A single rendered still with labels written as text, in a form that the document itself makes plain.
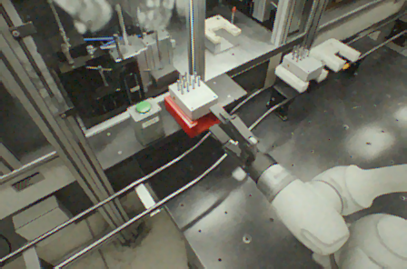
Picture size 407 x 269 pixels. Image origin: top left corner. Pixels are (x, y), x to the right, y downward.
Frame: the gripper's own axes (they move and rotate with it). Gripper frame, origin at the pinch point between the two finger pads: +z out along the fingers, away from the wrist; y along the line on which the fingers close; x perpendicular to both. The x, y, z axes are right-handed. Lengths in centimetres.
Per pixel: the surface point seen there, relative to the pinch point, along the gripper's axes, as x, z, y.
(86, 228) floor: 55, 45, -99
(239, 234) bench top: 6.1, -21.4, -30.8
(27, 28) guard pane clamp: 32.8, 23.4, 29.6
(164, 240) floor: 22, 14, -99
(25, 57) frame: 35.9, 23.7, 23.5
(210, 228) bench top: 12.5, -14.4, -30.8
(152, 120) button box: 15.4, 10.2, 1.6
